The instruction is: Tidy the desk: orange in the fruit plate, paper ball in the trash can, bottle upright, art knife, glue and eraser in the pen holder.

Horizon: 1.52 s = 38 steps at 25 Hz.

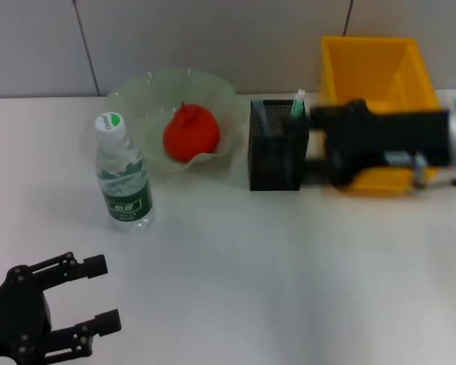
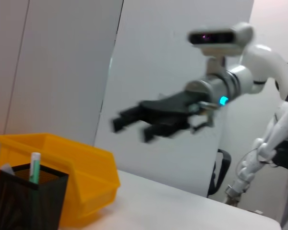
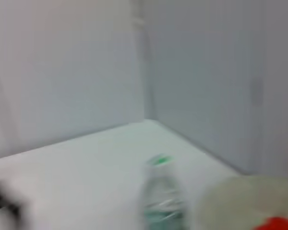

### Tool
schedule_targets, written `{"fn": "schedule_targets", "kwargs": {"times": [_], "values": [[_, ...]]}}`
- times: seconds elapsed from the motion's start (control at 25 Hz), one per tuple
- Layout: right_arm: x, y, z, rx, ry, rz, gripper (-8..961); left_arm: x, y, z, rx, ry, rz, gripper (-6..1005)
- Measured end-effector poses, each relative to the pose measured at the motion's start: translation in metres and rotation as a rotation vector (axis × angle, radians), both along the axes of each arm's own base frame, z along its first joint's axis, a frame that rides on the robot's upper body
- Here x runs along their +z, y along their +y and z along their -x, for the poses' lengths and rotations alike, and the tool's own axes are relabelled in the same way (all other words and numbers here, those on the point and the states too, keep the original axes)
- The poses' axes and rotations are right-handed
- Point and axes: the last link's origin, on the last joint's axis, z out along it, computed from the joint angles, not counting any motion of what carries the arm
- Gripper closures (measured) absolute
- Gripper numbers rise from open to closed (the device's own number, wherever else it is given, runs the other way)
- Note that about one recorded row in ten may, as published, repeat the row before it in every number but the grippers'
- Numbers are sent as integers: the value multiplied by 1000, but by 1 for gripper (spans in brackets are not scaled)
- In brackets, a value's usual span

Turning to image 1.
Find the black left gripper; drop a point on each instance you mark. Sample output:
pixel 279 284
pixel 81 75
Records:
pixel 19 315

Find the red-orange toy orange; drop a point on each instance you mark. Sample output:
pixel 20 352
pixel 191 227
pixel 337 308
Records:
pixel 190 133

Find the translucent green fruit bowl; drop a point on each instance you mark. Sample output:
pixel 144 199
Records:
pixel 144 95

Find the mint green utility knife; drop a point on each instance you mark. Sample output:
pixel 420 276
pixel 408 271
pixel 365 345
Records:
pixel 298 106

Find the clear water bottle green label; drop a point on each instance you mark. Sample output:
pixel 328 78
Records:
pixel 123 178

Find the black mesh pen holder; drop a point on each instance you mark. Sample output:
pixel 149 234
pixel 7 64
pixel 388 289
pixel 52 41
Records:
pixel 277 159

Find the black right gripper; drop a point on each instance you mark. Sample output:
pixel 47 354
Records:
pixel 387 140

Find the yellow plastic bin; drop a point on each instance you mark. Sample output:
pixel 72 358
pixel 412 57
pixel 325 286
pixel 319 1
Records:
pixel 365 68

